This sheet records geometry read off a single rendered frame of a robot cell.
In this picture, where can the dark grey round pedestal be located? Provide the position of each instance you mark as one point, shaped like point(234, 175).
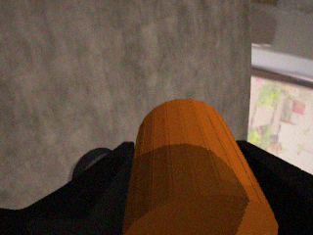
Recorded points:
point(89, 159)

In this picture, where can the orange knob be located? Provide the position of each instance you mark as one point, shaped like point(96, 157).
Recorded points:
point(189, 177)

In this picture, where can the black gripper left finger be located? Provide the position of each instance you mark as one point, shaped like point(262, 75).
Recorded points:
point(93, 203)

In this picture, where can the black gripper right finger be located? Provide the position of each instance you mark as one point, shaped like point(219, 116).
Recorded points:
point(288, 189)

